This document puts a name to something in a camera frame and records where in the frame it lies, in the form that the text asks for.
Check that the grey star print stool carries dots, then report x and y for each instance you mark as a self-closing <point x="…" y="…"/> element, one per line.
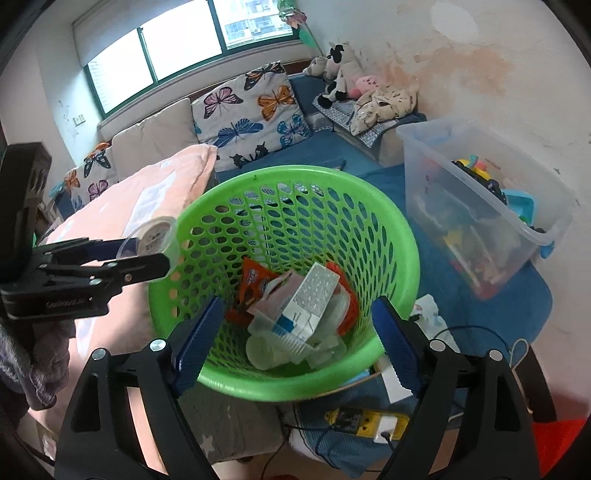
<point x="231" y="424"/>

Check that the colourful pinwheel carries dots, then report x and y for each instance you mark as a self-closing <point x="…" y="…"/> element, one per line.
<point x="295" y="16"/>

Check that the small butterfly print pillow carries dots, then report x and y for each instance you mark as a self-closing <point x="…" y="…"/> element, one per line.
<point x="92" y="175"/>

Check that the clear plastic storage bin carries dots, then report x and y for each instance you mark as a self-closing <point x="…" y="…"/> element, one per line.
<point x="443" y="194"/>

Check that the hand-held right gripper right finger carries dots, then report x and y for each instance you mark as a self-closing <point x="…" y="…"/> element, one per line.
<point x="397" y="346"/>

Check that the clear jelly cup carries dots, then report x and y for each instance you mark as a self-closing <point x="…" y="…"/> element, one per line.
<point x="154" y="233"/>

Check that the yellow power strip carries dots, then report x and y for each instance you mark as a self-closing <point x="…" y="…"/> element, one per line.
<point x="351" y="420"/>

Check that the white wall outlet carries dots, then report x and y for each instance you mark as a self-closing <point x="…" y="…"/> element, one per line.
<point x="80" y="120"/>

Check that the green plastic mesh basket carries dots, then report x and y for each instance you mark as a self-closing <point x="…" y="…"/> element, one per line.
<point x="277" y="390"/>

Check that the pink plush toy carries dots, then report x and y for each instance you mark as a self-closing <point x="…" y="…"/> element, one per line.
<point x="367" y="84"/>

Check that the grey plush toy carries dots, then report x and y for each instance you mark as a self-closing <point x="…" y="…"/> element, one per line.
<point x="316" y="66"/>

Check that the blue sofa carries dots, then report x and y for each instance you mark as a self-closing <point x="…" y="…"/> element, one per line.
<point x="332" y="147"/>

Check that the spotted beige cloth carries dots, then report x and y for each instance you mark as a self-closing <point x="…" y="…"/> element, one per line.
<point x="388" y="106"/>

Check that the large butterfly print pillow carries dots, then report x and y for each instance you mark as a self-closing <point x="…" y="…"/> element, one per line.
<point x="249" y="115"/>

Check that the pile of colourful toys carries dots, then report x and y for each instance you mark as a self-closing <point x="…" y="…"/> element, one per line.
<point x="475" y="177"/>

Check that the teal plastic item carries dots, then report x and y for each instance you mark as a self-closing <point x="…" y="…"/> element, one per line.
<point x="56" y="189"/>

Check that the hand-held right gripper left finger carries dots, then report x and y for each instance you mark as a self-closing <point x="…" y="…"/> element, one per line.
<point x="198" y="346"/>

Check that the orange snack wrapper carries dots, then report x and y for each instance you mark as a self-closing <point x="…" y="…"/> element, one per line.
<point x="251" y="281"/>

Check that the green framed window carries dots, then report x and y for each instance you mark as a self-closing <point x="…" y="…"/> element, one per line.
<point x="184" y="46"/>

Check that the white plastic bag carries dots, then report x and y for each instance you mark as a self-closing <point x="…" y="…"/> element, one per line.
<point x="434" y="314"/>

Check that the cow plush toy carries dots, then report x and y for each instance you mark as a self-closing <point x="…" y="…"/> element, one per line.
<point x="341" y="83"/>

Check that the beige cushion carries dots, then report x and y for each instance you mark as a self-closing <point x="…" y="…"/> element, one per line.
<point x="152" y="138"/>

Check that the clear plastic container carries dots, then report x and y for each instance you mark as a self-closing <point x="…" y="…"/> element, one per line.
<point x="332" y="325"/>

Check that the blue floor mat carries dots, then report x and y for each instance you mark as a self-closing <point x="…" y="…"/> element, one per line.
<point x="517" y="314"/>

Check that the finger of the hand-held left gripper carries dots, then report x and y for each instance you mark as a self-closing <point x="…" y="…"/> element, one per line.
<point x="106" y="249"/>
<point x="138" y="270"/>

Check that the white blue milk carton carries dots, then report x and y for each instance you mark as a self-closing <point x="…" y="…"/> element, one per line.
<point x="304" y="300"/>

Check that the pink snack wrapper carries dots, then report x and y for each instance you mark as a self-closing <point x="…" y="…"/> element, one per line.
<point x="277" y="300"/>

